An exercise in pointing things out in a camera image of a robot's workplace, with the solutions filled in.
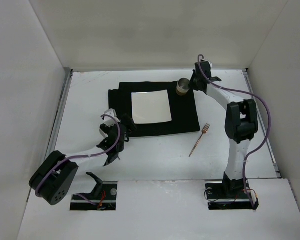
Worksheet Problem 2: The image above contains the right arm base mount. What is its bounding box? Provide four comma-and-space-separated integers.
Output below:
204, 181, 260, 211

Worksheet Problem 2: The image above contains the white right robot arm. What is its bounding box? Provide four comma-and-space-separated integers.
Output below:
190, 60, 259, 199

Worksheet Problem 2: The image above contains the white square plate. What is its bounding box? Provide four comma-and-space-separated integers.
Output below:
131, 90, 172, 125

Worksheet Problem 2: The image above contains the silver metal cup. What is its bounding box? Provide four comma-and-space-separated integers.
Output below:
175, 78, 190, 96

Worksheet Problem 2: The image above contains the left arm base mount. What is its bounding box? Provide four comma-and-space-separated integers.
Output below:
69, 172, 118, 211

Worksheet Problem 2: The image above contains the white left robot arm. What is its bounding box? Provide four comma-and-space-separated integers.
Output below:
29, 109, 137, 207

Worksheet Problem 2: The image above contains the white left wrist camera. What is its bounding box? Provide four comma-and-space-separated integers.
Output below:
101, 108, 121, 127

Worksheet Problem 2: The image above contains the aluminium table edge rail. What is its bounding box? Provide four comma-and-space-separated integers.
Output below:
39, 67, 74, 165

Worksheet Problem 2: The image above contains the copper fork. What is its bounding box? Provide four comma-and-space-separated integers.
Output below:
188, 123, 211, 158

